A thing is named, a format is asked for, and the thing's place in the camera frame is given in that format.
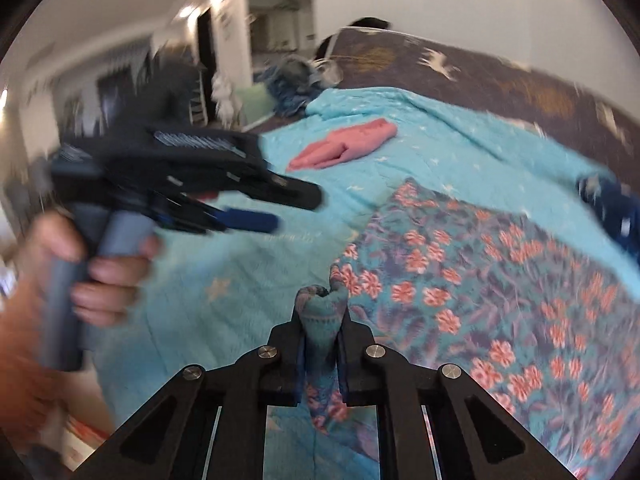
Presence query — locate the floral teal garment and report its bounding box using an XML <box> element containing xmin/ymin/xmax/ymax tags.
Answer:
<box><xmin>295</xmin><ymin>180</ymin><xmax>639</xmax><ymax>479</ymax></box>

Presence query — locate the pile of blue clothes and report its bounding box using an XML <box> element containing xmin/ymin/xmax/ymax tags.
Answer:
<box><xmin>257</xmin><ymin>54</ymin><xmax>343</xmax><ymax>117</ymax></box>

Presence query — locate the person's left hand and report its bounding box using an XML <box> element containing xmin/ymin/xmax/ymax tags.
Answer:
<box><xmin>14</xmin><ymin>209</ymin><xmax>163</xmax><ymax>331</ymax></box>

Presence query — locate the light blue star blanket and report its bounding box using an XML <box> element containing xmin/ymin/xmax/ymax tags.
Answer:
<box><xmin>94</xmin><ymin>88</ymin><xmax>639</xmax><ymax>422</ymax></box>

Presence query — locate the green pillow far side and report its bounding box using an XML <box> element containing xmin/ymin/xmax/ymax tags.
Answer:
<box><xmin>234</xmin><ymin>82</ymin><xmax>277</xmax><ymax>131</ymax></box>

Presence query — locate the folded pink garment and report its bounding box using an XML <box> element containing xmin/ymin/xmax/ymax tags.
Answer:
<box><xmin>286</xmin><ymin>118</ymin><xmax>398</xmax><ymax>171</ymax></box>

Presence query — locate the white cat figurine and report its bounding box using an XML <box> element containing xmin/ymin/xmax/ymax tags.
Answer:
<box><xmin>212</xmin><ymin>72</ymin><xmax>239</xmax><ymax>129</ymax></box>

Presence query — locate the dark deer-pattern mattress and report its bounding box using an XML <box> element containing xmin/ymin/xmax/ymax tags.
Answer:
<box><xmin>326</xmin><ymin>26</ymin><xmax>639</xmax><ymax>188</ymax></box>

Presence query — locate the navy star garment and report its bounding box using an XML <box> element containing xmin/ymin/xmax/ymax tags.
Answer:
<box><xmin>576</xmin><ymin>174</ymin><xmax>640</xmax><ymax>262</ymax></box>

